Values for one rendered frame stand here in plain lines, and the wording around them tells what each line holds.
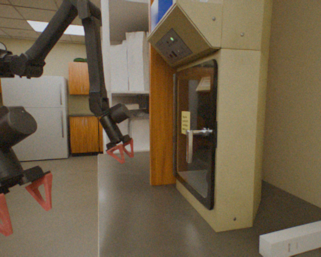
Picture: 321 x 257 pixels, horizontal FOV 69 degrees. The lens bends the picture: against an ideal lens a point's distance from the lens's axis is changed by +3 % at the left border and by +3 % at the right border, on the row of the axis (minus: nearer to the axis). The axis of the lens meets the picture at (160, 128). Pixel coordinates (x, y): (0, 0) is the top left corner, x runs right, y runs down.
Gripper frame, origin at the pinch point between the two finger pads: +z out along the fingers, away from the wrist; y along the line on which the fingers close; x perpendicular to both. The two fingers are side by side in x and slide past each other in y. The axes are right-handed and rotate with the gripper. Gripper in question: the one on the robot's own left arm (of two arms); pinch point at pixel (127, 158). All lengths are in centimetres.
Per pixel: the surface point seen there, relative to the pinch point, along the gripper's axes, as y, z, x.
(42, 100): 323, -185, 275
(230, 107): -26, 0, -45
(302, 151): 8, 28, -60
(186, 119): -12.4, -2.4, -31.9
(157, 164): 1.3, 8.2, -10.0
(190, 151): -26.6, 5.7, -30.9
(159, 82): 1.6, -20.5, -27.0
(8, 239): 75, 16, 184
